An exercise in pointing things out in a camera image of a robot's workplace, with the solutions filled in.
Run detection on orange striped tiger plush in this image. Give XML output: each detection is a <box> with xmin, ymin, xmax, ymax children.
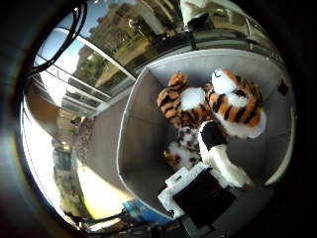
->
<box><xmin>156</xmin><ymin>67</ymin><xmax>267</xmax><ymax>140</ymax></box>

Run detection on white brown spotted plush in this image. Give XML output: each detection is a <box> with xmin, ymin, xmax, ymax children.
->
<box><xmin>162</xmin><ymin>125</ymin><xmax>202</xmax><ymax>172</ymax></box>

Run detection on thin black cable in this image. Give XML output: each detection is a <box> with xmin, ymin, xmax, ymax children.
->
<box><xmin>65</xmin><ymin>211</ymin><xmax>127</xmax><ymax>226</ymax></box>

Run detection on black cable bundle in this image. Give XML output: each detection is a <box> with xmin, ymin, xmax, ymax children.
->
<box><xmin>28</xmin><ymin>1</ymin><xmax>88</xmax><ymax>77</ymax></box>

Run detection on white fabric storage container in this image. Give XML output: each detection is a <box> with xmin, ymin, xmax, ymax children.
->
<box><xmin>116</xmin><ymin>49</ymin><xmax>296</xmax><ymax>219</ymax></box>

